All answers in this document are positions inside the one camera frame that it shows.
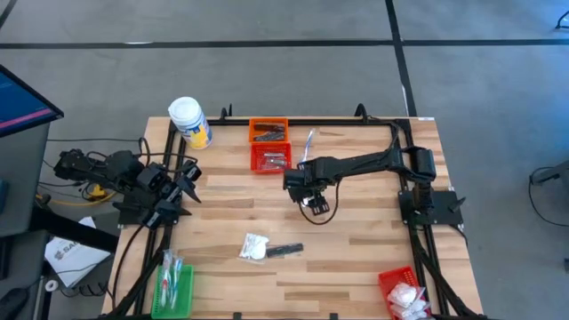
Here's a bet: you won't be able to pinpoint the green plastic basket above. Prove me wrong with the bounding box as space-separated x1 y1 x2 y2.
150 264 196 320

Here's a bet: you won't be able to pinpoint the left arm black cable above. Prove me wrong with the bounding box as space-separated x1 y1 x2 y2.
86 136 200 175

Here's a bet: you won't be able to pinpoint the blue toothbrush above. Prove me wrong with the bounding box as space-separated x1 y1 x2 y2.
166 251 179 308
300 127 317 164
172 256 184 310

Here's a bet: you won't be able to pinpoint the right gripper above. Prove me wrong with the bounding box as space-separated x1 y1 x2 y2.
283 157 340 217

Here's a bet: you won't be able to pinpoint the black floor cable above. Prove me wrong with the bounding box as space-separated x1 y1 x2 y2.
527 164 569 228

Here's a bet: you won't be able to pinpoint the red plastic basket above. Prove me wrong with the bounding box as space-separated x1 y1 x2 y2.
378 265 432 320
250 141 293 175

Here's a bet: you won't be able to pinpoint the Lysol wipes canister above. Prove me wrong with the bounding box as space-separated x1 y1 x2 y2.
167 95 213 150

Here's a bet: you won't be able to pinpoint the blue screen monitor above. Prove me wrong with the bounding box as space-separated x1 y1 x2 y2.
0 64 65 139

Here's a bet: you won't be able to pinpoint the cotton pads in clear bag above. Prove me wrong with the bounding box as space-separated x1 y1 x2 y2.
238 232 271 263

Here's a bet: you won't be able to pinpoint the black stand beam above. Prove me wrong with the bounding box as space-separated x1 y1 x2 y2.
28 206 120 253

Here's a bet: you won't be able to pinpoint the white papers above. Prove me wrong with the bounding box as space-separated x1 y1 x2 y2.
43 216 112 289

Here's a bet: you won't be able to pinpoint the orange plastic basket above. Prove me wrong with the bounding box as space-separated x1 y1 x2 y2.
247 116 290 144

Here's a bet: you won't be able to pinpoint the grey cabinet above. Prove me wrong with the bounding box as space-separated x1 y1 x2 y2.
0 122 51 239

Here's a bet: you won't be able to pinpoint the black aluminium table frame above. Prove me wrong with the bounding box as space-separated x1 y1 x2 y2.
100 102 485 320

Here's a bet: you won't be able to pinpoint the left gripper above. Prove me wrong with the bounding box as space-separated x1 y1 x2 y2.
144 160 204 230

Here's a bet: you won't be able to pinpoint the yellow cable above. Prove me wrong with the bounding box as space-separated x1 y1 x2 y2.
35 181 119 208

